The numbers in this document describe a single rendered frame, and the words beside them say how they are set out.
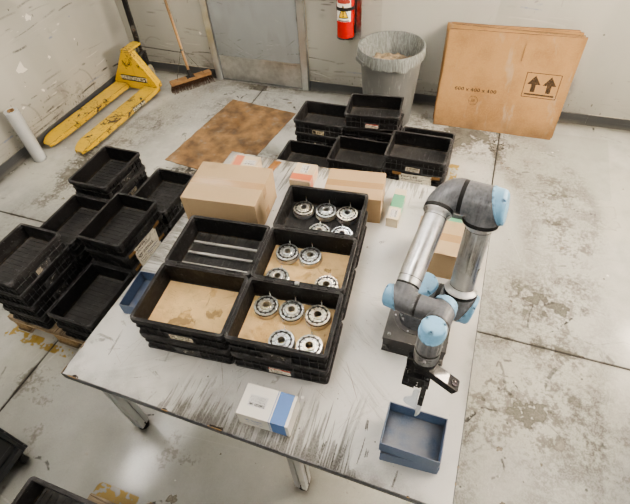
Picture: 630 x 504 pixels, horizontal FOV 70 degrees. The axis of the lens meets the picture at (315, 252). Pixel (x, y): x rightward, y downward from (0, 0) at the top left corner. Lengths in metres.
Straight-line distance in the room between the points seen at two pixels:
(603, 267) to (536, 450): 1.39
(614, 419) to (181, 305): 2.23
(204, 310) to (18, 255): 1.50
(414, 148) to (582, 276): 1.38
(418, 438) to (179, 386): 0.94
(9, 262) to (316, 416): 2.07
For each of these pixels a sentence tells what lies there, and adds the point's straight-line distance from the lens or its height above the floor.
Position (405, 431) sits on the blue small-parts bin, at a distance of 1.72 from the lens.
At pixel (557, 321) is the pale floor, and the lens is 3.10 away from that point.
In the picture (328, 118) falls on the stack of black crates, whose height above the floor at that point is 0.38.
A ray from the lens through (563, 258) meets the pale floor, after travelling 3.46.
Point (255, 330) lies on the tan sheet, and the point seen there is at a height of 0.83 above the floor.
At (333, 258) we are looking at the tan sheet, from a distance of 2.05.
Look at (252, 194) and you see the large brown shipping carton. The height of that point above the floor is 0.90.
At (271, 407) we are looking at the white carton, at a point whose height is 0.79.
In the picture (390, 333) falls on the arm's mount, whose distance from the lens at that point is 1.85.
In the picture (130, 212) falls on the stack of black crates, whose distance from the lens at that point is 3.08.
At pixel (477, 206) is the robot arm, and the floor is 1.40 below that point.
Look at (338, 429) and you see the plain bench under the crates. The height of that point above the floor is 0.70.
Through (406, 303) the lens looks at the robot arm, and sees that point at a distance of 1.39.
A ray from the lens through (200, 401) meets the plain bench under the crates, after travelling 1.91.
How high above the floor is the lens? 2.38
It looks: 48 degrees down
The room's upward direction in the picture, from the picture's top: 5 degrees counter-clockwise
